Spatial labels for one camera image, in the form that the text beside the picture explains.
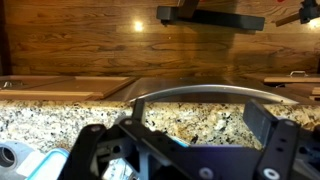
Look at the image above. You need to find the curved steel oven handle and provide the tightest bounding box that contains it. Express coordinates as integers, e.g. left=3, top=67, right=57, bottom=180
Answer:
left=131, top=84, right=298, bottom=104

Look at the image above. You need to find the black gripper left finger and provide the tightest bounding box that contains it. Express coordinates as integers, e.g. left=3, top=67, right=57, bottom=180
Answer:
left=58, top=98, right=174, bottom=180

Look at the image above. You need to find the wooden cabinet door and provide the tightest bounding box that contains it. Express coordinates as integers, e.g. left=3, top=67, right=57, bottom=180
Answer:
left=0, top=75, right=135, bottom=101

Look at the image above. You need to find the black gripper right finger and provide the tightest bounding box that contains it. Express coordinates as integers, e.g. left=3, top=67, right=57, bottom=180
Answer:
left=243, top=100, right=320, bottom=180

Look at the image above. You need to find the blue plastic container lid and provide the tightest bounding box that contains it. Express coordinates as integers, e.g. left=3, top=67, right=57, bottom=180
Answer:
left=25, top=148, right=69, bottom=180

